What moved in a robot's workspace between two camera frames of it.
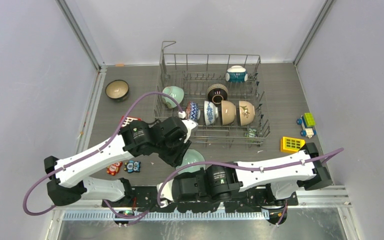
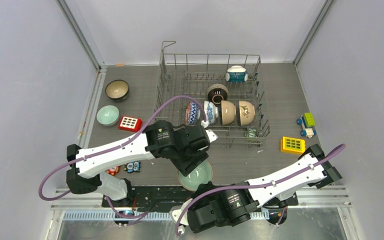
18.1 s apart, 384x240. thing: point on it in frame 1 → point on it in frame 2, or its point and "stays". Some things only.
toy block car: [308, 122] stays
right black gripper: [201, 172] → [194, 204]
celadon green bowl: [175, 92] → [107, 115]
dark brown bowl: [117, 90] stays
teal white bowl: [236, 74] stays
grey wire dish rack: [224, 94] stays
